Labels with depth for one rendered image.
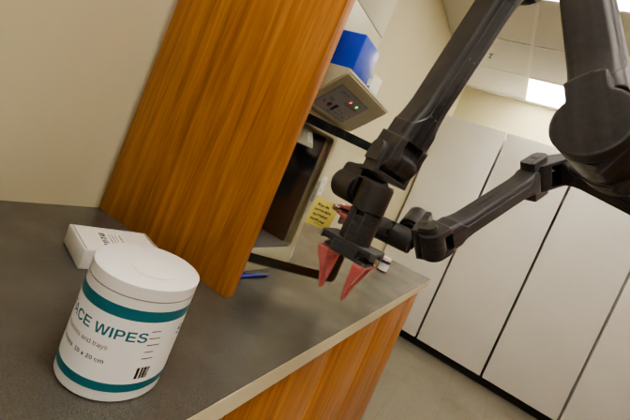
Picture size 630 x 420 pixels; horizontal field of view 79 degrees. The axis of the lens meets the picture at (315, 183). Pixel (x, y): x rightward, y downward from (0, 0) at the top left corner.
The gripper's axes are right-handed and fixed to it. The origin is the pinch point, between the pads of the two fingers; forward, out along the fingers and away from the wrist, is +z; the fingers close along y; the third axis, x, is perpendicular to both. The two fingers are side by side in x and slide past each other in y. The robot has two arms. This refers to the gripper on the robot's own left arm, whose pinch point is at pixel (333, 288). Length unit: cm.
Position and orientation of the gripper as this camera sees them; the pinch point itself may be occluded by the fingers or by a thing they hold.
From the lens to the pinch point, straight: 68.9
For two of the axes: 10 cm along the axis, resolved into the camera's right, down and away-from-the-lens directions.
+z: -3.9, 9.2, 0.7
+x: -4.4, -1.2, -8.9
